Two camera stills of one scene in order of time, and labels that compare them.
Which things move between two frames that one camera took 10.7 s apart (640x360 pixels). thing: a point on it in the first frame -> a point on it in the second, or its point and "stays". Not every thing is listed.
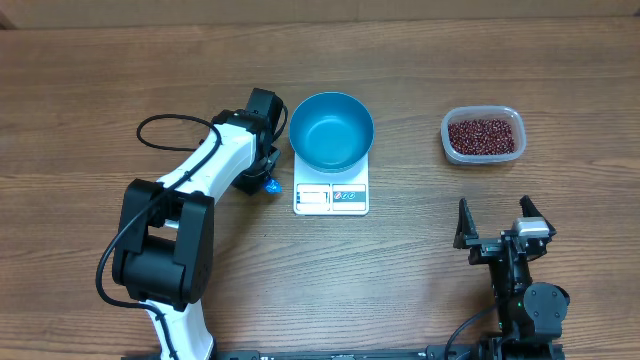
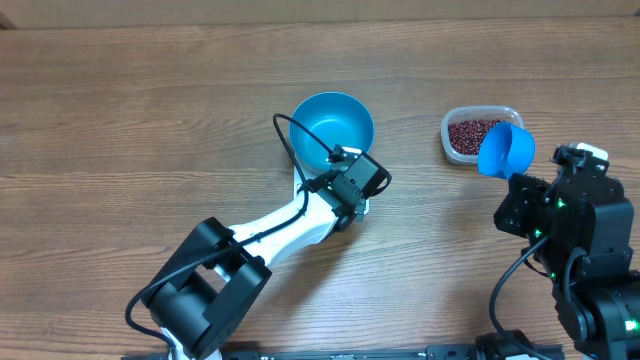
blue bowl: [331, 132] stays
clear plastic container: [482, 134] stays
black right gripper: [468, 231] -> [523, 199]
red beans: [481, 137] stays
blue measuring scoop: [272, 186] -> [506, 150]
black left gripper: [254, 184] -> [320, 181]
